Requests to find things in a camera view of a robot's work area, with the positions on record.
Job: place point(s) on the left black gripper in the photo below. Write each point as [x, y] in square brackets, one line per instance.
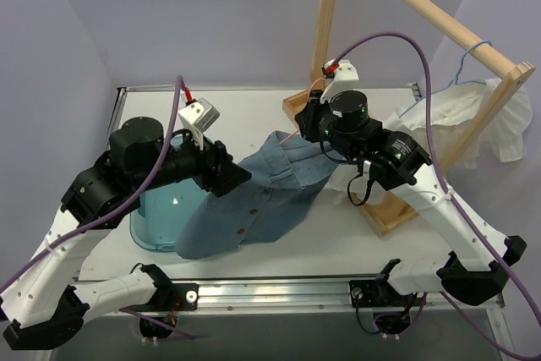
[215, 165]

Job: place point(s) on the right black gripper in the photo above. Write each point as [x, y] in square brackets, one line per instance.
[308, 117]

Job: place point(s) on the blue denim skirt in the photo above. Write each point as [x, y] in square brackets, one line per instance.
[288, 173]

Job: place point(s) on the pink wire hanger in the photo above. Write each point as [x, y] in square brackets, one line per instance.
[294, 104]

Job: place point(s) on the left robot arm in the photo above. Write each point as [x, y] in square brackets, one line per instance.
[42, 307]

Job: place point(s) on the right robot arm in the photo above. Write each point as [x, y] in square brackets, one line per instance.
[475, 269]

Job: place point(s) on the teal plastic tray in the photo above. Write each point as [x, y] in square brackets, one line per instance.
[163, 212]

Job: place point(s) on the wooden clothes rack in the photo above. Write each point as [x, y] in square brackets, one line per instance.
[392, 212]

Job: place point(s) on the white garment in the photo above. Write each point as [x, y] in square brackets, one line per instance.
[454, 108]

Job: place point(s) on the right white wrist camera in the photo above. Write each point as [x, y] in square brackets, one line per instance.
[342, 75]

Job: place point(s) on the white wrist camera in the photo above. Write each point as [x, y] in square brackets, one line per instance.
[342, 75]
[197, 117]

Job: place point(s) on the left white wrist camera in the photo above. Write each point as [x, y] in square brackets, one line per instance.
[197, 117]

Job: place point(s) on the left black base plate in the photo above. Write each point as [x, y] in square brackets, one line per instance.
[180, 296]

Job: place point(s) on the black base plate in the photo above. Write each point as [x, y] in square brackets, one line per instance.
[369, 293]
[180, 296]

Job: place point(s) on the blue wire hanger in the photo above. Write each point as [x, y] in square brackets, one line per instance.
[456, 78]

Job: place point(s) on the aluminium front rail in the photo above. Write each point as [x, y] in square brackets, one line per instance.
[247, 295]

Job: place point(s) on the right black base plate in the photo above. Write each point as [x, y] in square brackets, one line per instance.
[369, 293]

